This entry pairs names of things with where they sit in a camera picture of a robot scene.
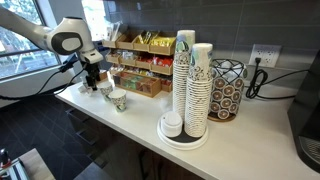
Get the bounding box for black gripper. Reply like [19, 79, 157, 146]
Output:
[83, 61, 102, 92]

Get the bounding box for patterned paper cup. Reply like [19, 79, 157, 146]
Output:
[97, 80, 115, 102]
[108, 88, 128, 114]

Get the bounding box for small creamer cups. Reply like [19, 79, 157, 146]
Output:
[77, 83, 94, 97]

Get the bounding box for white cup lid stack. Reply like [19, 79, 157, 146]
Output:
[160, 110, 184, 138]

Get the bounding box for tall paper cup stack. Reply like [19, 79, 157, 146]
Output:
[172, 29, 197, 123]

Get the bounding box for short paper cup stack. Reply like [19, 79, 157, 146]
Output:
[184, 42, 214, 138]

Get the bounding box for wooden tea bag box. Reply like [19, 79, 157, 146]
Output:
[112, 71, 163, 99]

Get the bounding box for white wrapped stir sticks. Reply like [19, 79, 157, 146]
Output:
[105, 21, 124, 43]

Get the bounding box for yellow green packets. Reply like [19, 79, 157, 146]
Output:
[138, 31, 158, 45]

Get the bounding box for red packets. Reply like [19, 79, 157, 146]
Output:
[152, 56, 174, 68]

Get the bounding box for dark wood lower cabinet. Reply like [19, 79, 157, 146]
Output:
[64, 94, 208, 180]

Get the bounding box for yellow sweetener packets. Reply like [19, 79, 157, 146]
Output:
[151, 36, 176, 48]

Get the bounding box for light wooden table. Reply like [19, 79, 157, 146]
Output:
[18, 148, 56, 180]

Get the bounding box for white round cup holder tray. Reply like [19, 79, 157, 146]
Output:
[156, 111, 210, 151]

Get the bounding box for silver and red metal fixture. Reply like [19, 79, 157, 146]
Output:
[0, 148, 31, 180]

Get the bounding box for black coffee machine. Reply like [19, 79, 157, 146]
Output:
[287, 49, 320, 174]

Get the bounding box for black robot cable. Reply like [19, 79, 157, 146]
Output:
[0, 53, 88, 101]

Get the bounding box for black drawer handle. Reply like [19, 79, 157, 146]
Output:
[75, 129, 98, 146]
[65, 107, 88, 124]
[87, 150, 110, 168]

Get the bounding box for window with dark frame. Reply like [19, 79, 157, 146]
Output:
[0, 0, 63, 81]

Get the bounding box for black wire coffee pod holder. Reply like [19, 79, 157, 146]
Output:
[207, 58, 248, 123]

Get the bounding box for black appliance power cable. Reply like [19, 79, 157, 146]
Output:
[245, 57, 309, 100]

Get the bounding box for white wall outlet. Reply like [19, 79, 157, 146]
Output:
[248, 43, 283, 69]

